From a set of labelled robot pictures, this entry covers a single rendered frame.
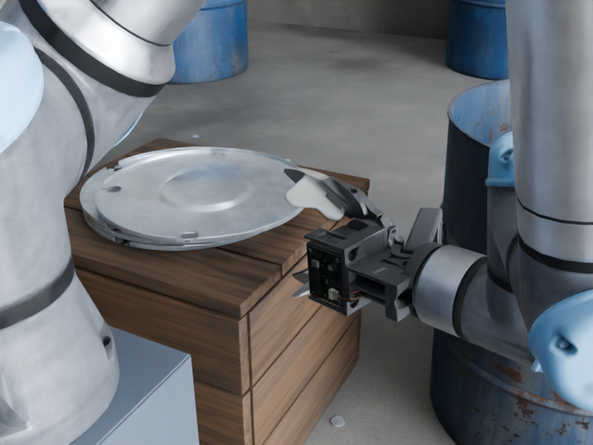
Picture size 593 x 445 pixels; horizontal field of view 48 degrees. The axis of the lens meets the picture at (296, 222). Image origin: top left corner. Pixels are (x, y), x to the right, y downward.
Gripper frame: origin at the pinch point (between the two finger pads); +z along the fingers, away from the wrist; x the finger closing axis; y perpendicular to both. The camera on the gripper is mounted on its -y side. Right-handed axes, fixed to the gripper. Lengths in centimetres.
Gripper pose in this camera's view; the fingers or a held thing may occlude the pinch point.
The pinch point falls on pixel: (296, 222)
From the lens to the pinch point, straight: 74.6
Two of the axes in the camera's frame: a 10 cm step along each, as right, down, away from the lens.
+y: -7.1, 3.3, -6.2
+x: 0.7, 9.1, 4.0
